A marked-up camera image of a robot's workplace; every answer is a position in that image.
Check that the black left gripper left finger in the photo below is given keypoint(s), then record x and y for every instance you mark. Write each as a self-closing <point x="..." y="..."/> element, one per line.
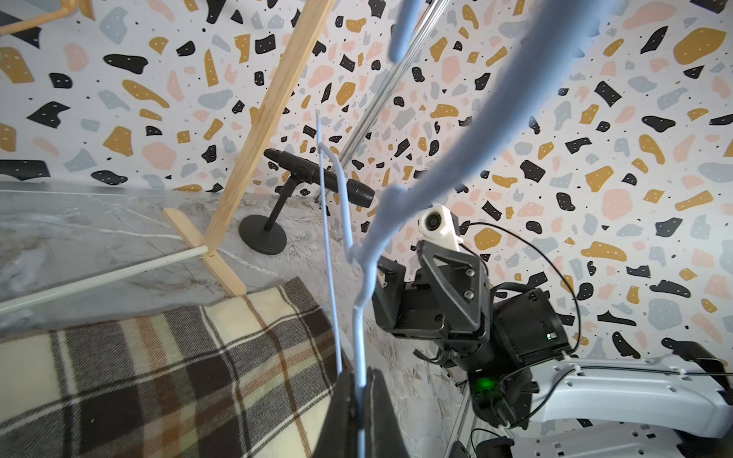
<point x="338" y="437"/>

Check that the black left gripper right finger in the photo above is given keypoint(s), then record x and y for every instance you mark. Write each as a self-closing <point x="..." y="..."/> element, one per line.
<point x="382" y="431"/>

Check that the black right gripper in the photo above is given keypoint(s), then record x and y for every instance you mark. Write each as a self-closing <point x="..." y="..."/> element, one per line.
<point x="477" y="327"/>

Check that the brown plaid scarf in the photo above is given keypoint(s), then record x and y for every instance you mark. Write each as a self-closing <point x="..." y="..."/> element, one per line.
<point x="246" y="377"/>

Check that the light blue wire hanger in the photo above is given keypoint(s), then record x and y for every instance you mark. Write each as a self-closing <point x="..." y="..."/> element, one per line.
<point x="536" y="68"/>

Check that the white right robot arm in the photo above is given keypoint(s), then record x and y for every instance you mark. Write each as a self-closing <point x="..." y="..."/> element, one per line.
<point x="687" y="391"/>

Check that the wooden clothes rack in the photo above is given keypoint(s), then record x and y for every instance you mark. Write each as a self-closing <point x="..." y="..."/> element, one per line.
<point x="206" y="245"/>

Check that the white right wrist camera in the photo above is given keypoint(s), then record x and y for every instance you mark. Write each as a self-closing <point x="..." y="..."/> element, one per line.
<point x="439" y="226"/>

